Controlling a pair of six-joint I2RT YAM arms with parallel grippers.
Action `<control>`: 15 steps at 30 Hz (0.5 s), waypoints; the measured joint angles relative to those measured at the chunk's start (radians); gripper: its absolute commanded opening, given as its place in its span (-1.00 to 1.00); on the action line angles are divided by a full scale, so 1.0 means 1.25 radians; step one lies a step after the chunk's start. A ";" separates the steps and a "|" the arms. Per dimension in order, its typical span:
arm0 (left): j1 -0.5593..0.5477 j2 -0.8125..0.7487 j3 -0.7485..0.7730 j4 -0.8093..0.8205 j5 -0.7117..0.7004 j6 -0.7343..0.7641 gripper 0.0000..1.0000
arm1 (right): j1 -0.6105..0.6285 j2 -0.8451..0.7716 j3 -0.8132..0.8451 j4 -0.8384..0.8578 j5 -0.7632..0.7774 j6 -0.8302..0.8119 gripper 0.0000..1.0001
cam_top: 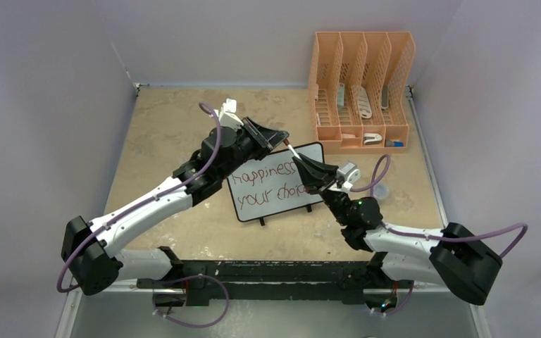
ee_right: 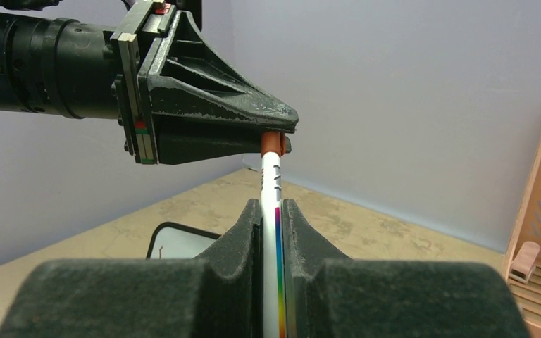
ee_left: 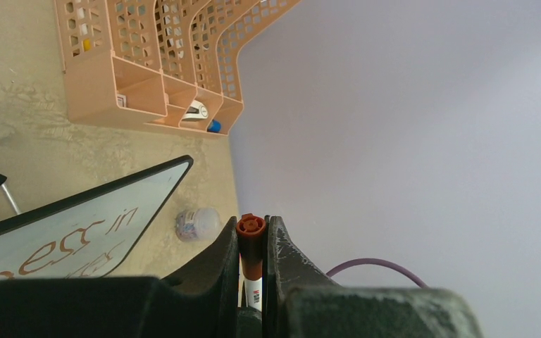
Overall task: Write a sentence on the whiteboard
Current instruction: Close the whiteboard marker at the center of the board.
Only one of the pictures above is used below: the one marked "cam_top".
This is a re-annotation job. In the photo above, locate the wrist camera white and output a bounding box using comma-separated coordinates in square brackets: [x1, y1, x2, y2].
[217, 98, 243, 130]
[335, 162, 361, 192]

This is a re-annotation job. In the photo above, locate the peach plastic file organizer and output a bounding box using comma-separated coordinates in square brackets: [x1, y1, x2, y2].
[308, 31, 416, 154]

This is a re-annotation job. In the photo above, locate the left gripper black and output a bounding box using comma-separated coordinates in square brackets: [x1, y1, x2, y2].
[218, 118, 288, 181]

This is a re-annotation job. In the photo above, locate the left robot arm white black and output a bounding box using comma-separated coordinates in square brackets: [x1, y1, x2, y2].
[60, 118, 290, 296]

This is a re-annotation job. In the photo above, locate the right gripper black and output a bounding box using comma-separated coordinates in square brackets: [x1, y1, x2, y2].
[293, 153, 351, 225]

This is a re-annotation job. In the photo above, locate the aluminium frame rail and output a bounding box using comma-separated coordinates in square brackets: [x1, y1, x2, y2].
[57, 280, 491, 337]

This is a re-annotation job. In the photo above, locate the white perforated tool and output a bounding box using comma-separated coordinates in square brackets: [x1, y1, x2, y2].
[358, 87, 373, 119]

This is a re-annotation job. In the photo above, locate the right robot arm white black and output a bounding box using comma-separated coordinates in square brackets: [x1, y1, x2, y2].
[292, 154, 502, 306]

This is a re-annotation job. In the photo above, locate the dark grey flat tool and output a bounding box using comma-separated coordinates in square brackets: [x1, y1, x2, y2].
[380, 84, 389, 111]

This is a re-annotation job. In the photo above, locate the grey eraser in organizer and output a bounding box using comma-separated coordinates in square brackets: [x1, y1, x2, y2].
[336, 82, 345, 108]

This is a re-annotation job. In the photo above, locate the small clear plastic jar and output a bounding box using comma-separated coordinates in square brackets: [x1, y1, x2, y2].
[371, 182, 390, 201]

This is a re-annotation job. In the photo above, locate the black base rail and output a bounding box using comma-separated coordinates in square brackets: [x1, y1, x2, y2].
[137, 260, 411, 306]

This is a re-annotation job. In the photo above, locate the small black-framed whiteboard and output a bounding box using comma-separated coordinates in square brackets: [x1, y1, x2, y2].
[227, 149, 322, 225]

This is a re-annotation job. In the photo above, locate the white marker rainbow stripe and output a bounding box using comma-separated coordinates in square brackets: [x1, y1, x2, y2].
[287, 144, 301, 159]

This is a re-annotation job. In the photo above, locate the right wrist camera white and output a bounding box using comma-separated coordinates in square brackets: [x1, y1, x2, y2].
[335, 162, 361, 192]

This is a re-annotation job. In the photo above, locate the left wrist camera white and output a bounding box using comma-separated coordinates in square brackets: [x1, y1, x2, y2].
[217, 98, 243, 130]

